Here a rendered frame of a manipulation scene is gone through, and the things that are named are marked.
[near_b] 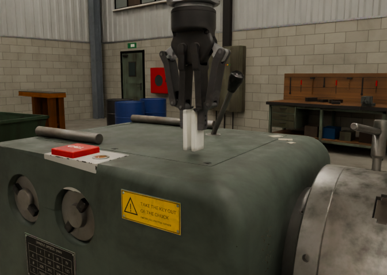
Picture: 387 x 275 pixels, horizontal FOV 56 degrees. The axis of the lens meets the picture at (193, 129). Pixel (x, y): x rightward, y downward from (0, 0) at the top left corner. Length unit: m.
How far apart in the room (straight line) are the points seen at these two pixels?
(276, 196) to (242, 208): 0.10
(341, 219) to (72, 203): 0.44
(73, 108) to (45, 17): 2.78
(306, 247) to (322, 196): 0.08
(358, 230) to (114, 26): 11.67
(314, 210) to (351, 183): 0.08
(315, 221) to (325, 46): 7.17
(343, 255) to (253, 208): 0.14
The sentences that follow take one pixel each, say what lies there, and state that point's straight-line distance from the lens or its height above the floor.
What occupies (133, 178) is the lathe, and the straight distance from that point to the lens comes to 0.54.
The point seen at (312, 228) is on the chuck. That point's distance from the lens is 0.57.
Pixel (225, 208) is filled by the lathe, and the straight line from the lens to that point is 0.46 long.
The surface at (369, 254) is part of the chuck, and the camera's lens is 0.56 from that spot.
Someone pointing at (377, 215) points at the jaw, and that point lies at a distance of 0.58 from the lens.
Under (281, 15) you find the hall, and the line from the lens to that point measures 8.24.
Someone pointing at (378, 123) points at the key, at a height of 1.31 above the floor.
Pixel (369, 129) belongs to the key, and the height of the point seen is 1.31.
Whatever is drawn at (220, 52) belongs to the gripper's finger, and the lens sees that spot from 0.58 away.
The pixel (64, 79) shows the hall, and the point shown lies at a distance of 11.74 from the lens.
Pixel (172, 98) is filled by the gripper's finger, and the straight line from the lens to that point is 0.63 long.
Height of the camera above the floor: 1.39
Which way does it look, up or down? 9 degrees down
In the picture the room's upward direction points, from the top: straight up
